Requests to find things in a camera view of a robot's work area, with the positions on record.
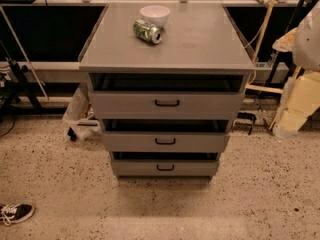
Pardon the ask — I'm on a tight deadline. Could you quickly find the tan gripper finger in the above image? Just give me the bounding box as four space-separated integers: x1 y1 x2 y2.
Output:
272 71 320 138

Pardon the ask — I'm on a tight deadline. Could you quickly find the grey drawer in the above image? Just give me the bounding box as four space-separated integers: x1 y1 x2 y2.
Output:
102 119 230 153
89 73 244 120
111 152 219 177

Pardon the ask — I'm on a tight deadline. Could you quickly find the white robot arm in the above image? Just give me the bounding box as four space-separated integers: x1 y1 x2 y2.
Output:
273 1 320 138

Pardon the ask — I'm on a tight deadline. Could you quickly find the grey drawer cabinet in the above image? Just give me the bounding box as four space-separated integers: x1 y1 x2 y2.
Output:
77 2 256 181

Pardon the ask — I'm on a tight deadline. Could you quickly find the grey top drawer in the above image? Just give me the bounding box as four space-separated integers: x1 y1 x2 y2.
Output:
89 73 244 120

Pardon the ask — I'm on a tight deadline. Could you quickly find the grey bottom drawer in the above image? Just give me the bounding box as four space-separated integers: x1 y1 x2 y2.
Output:
111 152 219 177

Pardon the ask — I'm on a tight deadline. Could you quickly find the black floor clamp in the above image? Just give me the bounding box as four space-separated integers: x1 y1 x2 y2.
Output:
233 112 257 134

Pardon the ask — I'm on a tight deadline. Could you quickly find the white bowl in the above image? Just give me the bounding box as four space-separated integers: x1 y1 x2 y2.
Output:
140 5 170 28

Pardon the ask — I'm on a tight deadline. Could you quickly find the green crushed soda can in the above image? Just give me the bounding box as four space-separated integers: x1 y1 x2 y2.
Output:
133 19 161 44

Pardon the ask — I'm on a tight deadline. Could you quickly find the clear plastic bag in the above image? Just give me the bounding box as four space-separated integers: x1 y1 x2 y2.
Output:
62 83 102 141

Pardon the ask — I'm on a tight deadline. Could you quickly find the black tripod stand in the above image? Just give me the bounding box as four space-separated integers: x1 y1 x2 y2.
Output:
0 40 42 112

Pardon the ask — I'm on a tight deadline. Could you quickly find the white thin rod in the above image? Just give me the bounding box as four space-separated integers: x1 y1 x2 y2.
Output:
0 5 49 100

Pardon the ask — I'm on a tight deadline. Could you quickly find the black white sneaker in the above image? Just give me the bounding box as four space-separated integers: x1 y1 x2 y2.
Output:
0 204 35 226

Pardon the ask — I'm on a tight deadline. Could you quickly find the wooden easel frame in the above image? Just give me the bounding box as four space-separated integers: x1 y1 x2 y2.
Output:
245 0 303 132

